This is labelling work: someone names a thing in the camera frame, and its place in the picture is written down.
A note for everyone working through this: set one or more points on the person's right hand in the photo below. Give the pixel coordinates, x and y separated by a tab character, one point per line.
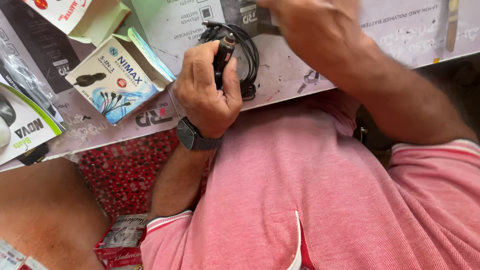
322	30

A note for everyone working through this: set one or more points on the person's left hand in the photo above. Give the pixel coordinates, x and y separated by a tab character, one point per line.
202	97

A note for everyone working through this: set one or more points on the person's right fingers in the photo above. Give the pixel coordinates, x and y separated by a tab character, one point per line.
275	11

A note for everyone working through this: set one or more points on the white printed poster sheet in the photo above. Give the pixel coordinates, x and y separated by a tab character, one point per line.
405	26

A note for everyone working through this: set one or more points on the black wrist watch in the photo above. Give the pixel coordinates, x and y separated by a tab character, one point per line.
191	135

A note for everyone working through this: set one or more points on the white blue charger box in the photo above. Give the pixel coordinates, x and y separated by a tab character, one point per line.
120	78

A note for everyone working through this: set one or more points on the yellow wooden stick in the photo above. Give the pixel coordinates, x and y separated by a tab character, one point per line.
452	22

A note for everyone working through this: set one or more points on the person's pink shirt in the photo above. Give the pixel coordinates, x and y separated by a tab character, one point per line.
300	195

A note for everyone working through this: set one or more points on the white red cardboard box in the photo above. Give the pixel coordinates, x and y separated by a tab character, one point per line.
71	13

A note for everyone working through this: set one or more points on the red dotted cushion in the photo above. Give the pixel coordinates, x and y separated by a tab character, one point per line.
127	172

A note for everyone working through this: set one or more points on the grey printed poster sheet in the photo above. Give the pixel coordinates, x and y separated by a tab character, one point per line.
45	48

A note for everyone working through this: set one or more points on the clear plastic bag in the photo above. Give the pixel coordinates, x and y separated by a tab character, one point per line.
26	82

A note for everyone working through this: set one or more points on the white green mouse box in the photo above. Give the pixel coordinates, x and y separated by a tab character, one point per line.
26	127

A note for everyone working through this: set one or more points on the red beer carton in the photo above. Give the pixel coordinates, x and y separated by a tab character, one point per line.
122	240

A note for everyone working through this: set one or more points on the small black packet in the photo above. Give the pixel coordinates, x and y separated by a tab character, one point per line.
33	154

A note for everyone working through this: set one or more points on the person's bare leg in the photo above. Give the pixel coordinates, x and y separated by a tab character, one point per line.
45	210

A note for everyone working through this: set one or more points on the printed paper packet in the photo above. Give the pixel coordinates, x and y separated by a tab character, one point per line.
17	258

